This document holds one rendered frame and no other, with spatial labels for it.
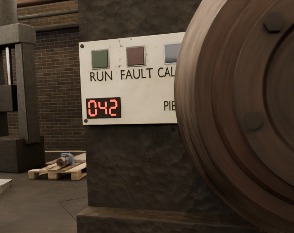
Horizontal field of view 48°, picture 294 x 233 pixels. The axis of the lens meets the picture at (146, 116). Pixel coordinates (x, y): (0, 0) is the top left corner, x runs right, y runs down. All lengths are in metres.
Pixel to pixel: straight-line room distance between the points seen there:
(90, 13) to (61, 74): 6.98
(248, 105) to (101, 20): 0.43
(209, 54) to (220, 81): 0.05
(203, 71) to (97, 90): 0.29
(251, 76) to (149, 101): 0.29
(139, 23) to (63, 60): 7.04
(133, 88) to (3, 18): 5.55
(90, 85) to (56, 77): 7.07
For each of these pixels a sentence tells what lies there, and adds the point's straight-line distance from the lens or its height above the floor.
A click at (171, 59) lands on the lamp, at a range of 0.67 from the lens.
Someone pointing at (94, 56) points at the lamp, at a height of 1.21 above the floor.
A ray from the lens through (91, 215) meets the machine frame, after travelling 0.74.
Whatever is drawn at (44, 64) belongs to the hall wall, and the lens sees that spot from 7.98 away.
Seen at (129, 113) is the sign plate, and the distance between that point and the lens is 0.70.
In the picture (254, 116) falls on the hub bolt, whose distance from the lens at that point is 0.43.
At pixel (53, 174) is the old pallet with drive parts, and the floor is 0.08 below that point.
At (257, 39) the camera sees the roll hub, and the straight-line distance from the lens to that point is 0.45.
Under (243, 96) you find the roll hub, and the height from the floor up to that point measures 1.11.
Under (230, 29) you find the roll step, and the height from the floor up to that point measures 1.21.
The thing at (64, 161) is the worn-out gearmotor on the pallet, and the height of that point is 0.25.
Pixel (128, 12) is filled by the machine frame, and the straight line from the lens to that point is 0.74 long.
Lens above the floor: 1.11
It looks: 3 degrees down
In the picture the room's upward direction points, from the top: 2 degrees counter-clockwise
